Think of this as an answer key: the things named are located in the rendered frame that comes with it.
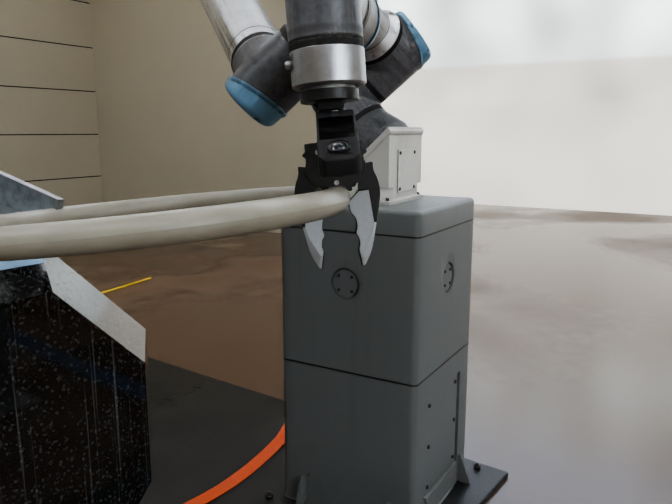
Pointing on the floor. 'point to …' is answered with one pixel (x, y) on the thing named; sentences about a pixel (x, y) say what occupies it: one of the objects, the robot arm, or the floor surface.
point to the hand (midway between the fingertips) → (341, 257)
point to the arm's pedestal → (378, 356)
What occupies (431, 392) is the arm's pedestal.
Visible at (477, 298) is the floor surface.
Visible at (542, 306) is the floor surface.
